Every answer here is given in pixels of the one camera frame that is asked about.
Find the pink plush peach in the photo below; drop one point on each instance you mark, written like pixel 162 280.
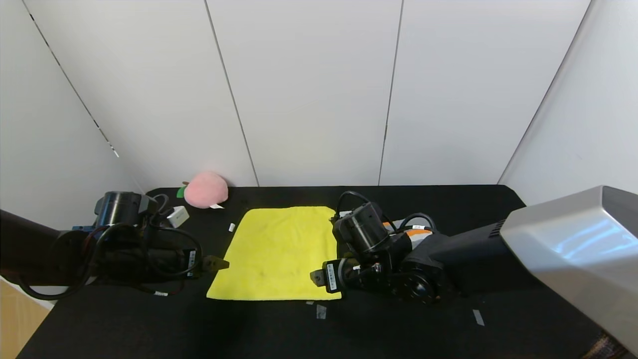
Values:
pixel 207 190

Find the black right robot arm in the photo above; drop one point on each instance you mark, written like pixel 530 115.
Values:
pixel 498 254

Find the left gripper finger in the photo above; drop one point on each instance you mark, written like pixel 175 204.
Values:
pixel 215 263

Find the large clear tape piece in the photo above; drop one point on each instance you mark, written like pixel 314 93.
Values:
pixel 321 311

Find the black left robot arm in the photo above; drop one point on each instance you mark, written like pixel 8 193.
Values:
pixel 50 254

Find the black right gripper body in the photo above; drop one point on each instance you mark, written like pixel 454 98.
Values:
pixel 331 276

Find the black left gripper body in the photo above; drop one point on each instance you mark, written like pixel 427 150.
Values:
pixel 192 261

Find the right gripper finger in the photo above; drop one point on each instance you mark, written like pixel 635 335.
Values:
pixel 318 277

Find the yellow towel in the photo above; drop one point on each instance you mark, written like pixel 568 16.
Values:
pixel 279 254

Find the grey towel with orange marks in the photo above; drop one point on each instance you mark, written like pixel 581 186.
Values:
pixel 418 233

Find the grey tape strip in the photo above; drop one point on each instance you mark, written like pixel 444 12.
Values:
pixel 478 317

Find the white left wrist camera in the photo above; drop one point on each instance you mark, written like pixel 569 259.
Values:
pixel 178 216

